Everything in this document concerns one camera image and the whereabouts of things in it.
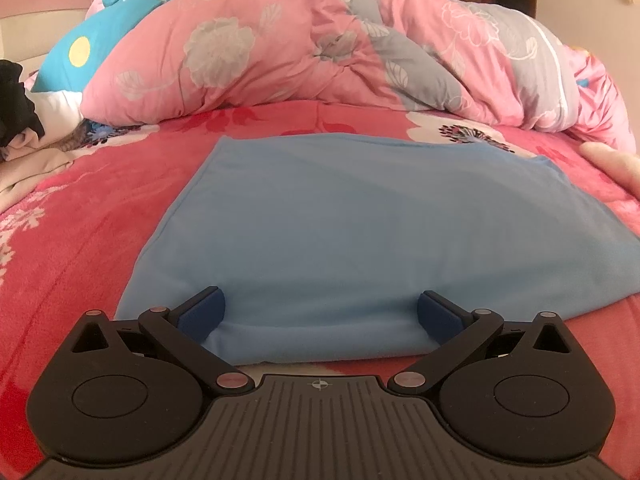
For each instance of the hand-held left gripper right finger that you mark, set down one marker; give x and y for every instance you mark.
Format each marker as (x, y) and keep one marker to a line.
(437, 317)

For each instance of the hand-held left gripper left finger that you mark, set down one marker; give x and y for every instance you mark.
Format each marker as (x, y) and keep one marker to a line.
(202, 312)

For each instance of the light blue printed t-shirt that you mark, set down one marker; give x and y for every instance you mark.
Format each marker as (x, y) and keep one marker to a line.
(350, 230)

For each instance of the pile of pale clothes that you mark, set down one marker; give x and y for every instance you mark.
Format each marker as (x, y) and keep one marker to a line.
(30, 170)

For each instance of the red floral blanket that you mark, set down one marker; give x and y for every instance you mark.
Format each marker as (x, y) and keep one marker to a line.
(80, 245)

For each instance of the white plush toy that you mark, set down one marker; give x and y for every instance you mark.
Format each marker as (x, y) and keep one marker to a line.
(615, 167)

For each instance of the bright pink printed quilt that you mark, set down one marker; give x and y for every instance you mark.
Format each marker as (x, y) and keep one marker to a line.
(600, 95)

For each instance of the black garment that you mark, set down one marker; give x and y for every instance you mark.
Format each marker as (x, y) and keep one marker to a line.
(17, 105)

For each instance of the pink grey floral quilt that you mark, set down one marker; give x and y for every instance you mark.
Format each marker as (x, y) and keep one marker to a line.
(280, 45)

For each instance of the blue cartoon pillow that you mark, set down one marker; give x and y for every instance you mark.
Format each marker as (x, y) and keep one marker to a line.
(105, 25)

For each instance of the pink cream headboard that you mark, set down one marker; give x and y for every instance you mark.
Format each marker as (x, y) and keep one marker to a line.
(35, 20)

